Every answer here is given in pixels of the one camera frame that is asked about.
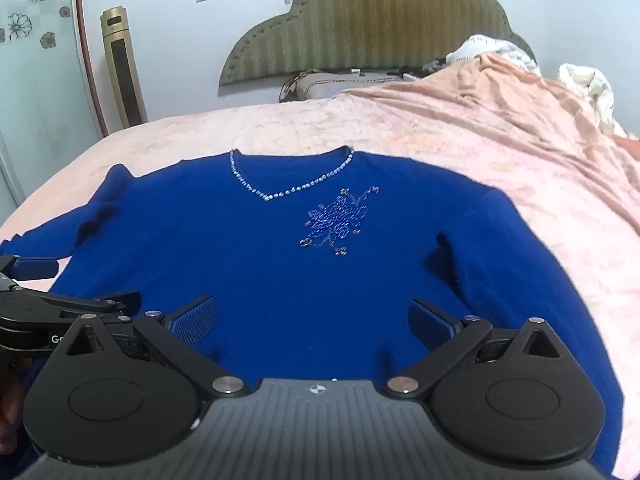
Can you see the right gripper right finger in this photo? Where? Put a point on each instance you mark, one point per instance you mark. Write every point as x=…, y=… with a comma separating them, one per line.
x=449, y=340

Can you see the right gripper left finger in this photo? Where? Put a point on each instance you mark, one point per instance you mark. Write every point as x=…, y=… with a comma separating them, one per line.
x=173, y=338

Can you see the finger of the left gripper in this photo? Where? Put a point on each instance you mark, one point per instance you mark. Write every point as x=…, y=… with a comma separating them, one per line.
x=23, y=268

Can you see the blue beaded sweater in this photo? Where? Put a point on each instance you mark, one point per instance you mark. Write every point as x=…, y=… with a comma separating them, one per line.
x=311, y=262

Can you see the person's hand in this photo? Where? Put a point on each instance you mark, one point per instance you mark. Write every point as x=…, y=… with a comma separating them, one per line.
x=12, y=398

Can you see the pink floral bed sheet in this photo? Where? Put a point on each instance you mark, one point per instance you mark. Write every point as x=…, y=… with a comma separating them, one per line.
x=488, y=119

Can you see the gold tower fan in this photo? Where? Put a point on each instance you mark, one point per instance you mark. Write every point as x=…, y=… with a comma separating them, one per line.
x=122, y=68

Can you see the brown striped pillow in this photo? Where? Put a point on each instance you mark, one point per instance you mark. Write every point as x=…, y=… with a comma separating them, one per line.
x=318, y=85

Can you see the white crumpled blanket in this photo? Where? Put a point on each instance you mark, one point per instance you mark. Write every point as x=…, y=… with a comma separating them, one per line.
x=479, y=44

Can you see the cream fluffy cloth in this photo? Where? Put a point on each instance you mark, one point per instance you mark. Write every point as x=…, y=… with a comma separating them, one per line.
x=591, y=84

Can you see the olive padded headboard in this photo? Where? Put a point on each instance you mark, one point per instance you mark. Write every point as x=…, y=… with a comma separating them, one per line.
x=343, y=34

